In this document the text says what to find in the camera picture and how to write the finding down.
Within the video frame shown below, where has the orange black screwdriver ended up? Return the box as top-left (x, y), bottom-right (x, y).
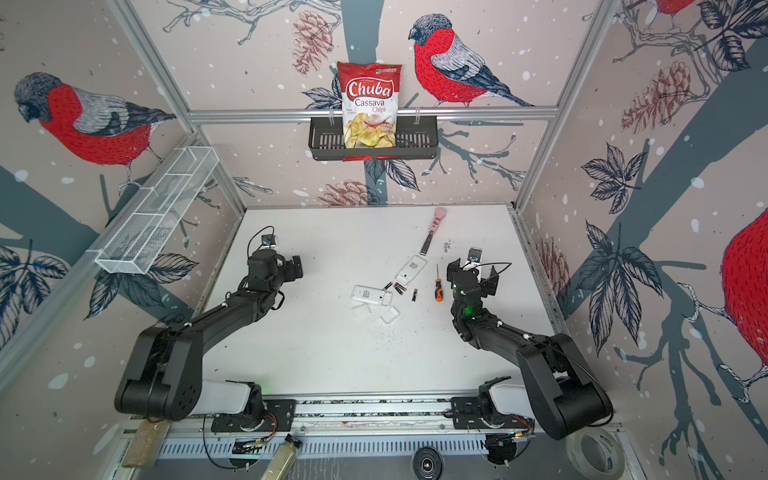
top-left (434, 264), bottom-right (444, 303)

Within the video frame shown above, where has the white remote control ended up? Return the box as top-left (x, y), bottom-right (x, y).
top-left (395, 254), bottom-right (427, 286)
top-left (351, 285), bottom-right (393, 307)

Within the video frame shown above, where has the white battery cover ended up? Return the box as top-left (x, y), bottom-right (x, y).
top-left (351, 304), bottom-right (372, 320)
top-left (380, 307), bottom-right (400, 325)

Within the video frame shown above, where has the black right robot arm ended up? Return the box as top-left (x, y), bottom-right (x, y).
top-left (445, 259), bottom-right (614, 440)

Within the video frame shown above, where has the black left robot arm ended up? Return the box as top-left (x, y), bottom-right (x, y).
top-left (114, 249), bottom-right (304, 421)

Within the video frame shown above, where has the black round speaker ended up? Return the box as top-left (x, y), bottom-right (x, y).
top-left (412, 446), bottom-right (444, 480)

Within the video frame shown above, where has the red cassava chips bag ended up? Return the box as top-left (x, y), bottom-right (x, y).
top-left (337, 62), bottom-right (402, 148)

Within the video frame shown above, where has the beige grain filled bottle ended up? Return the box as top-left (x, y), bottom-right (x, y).
top-left (261, 434), bottom-right (303, 480)

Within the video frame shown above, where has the clear tape roll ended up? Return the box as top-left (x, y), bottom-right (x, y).
top-left (565, 427), bottom-right (626, 480)

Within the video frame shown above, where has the brown grain filled bottle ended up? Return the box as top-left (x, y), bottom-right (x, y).
top-left (121, 419), bottom-right (171, 468)

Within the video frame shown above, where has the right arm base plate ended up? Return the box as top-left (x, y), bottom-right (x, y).
top-left (443, 396), bottom-right (535, 431)

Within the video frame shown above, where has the white mesh wire tray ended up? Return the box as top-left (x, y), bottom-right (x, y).
top-left (95, 146), bottom-right (219, 274)

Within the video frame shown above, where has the black wire basket shelf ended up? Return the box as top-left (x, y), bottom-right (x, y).
top-left (308, 114), bottom-right (439, 161)

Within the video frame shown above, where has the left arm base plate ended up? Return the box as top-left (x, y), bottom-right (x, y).
top-left (210, 399), bottom-right (297, 435)

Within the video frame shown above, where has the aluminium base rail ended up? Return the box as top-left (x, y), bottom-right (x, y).
top-left (119, 391), bottom-right (620, 461)

